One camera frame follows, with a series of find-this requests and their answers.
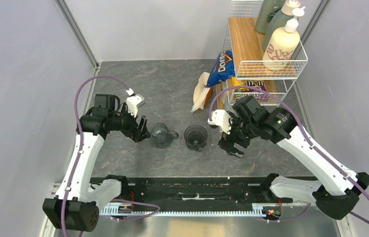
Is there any white wire shelf rack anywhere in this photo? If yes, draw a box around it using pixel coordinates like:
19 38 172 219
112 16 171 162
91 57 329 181
222 0 308 100

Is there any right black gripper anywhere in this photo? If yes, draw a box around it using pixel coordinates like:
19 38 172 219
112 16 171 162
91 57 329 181
217 111 258 158

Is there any clear glass carafe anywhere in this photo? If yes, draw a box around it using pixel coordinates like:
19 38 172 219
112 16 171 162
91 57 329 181
150 123 179 149

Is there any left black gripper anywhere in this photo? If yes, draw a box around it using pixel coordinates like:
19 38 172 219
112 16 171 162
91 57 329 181
108 102 150 142

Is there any aluminium frame rail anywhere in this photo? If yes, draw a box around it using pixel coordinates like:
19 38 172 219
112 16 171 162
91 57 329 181
39 183 355 237

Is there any yellow M&M's candy bag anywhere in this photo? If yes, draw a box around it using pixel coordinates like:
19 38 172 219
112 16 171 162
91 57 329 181
232 78 268 102

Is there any blue Doritos chip bag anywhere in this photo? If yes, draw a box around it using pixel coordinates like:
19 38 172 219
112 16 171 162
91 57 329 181
206 50 235 87

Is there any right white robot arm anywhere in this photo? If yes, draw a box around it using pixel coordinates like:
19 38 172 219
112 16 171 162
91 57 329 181
208 96 369 220

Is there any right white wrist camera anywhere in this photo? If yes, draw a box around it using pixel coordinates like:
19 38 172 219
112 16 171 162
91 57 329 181
207 109 232 134

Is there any purple cable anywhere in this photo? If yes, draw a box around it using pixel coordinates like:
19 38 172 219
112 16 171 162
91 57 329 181
60 74 161 237
207 85 369 228

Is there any green pump bottle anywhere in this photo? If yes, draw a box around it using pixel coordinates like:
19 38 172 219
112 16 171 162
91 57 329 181
262 0 301 51

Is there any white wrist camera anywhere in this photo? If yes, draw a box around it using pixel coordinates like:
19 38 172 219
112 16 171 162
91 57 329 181
207 109 232 134
126 94 145 118

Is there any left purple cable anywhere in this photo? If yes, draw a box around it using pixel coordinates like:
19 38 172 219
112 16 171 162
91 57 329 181
60 74 161 237

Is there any stack of paper filters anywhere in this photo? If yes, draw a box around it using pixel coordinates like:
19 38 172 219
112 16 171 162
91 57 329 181
190 72 213 113

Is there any dark transparent coffee dripper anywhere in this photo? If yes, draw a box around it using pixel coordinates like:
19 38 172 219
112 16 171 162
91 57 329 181
184 125 208 152

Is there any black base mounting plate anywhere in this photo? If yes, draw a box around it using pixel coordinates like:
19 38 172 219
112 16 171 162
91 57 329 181
118 177 311 215

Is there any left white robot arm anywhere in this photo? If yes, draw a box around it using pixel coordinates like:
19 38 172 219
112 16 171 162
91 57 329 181
42 94 149 232

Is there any cream pump bottle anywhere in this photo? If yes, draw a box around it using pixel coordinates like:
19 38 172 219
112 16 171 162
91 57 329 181
263 16 300 71

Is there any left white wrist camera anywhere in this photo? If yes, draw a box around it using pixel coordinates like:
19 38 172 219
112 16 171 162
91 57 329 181
126 94 145 118

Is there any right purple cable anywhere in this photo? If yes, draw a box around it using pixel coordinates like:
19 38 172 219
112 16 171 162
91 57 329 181
207 85 369 228

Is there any dark green bottle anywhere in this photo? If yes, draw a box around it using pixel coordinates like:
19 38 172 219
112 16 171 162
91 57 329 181
255 0 285 34

